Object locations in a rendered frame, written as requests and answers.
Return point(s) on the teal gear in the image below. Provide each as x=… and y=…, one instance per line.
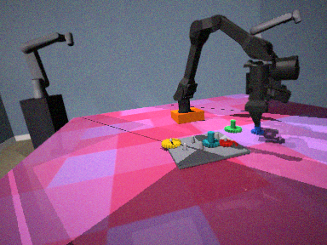
x=211, y=141

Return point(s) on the green gear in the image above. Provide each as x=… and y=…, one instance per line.
x=233, y=128

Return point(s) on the red gear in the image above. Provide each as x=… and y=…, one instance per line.
x=226, y=143

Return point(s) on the dark blue gear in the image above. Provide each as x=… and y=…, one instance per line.
x=257, y=130

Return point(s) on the yellow gear with black stripe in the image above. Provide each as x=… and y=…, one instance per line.
x=171, y=144

